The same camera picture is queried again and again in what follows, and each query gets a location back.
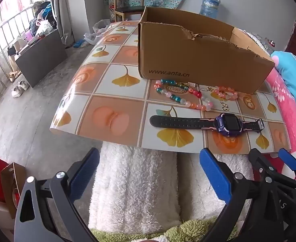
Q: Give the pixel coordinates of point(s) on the gold butterfly earring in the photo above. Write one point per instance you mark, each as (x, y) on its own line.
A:
(224, 105)

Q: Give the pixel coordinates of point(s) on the white plastic bag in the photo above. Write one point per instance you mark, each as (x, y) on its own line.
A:
(97, 31)

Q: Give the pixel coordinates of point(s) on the white fluffy blanket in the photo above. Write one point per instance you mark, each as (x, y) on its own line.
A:
(138, 186)

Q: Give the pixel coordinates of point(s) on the blue pillow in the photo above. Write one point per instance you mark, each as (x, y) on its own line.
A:
(293, 73)

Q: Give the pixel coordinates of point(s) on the ginkgo patterned table cover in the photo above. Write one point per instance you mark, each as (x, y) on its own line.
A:
(107, 85)

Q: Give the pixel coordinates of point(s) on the white shoe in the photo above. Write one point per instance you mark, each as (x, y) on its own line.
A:
(16, 92)
(24, 84)

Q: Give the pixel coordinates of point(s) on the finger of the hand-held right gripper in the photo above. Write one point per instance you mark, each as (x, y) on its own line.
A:
(257, 160)
(289, 158)

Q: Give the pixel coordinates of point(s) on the brown cardboard box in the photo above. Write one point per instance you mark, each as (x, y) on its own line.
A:
(201, 60)

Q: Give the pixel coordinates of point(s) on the blue slipper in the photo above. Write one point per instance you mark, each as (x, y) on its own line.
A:
(78, 43)

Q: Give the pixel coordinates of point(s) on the wooden chair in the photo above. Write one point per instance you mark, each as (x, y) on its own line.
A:
(127, 10)

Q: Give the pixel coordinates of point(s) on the green fluffy rug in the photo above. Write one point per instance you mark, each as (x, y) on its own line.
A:
(178, 232)

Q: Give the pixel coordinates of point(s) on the black purple smartwatch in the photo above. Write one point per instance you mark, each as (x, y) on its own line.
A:
(223, 123)

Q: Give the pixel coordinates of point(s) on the brown paper bag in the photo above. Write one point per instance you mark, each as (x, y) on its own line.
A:
(12, 189)

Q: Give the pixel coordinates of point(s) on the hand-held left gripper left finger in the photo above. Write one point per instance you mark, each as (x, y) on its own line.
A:
(85, 171)

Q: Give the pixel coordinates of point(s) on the patterned box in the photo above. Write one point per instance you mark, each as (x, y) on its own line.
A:
(111, 2)

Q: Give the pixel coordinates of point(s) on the beige sandals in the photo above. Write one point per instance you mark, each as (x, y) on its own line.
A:
(14, 75)

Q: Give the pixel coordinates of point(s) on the pile of clothes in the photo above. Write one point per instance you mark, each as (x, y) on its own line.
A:
(42, 17)

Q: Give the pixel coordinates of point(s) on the grey floral pillow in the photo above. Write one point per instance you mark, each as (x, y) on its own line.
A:
(260, 42)

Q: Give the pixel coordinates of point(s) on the blue water bottle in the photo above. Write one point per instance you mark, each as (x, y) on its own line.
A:
(209, 5)

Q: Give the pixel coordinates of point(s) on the grey board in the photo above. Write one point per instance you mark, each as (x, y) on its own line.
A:
(42, 58)

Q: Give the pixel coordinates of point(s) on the grey curtain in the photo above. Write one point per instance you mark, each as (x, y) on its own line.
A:
(62, 12)

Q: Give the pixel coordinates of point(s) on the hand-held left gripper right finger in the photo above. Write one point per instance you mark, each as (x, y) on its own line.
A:
(213, 171)

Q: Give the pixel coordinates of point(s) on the pink floral blanket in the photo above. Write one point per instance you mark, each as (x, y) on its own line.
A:
(289, 105)

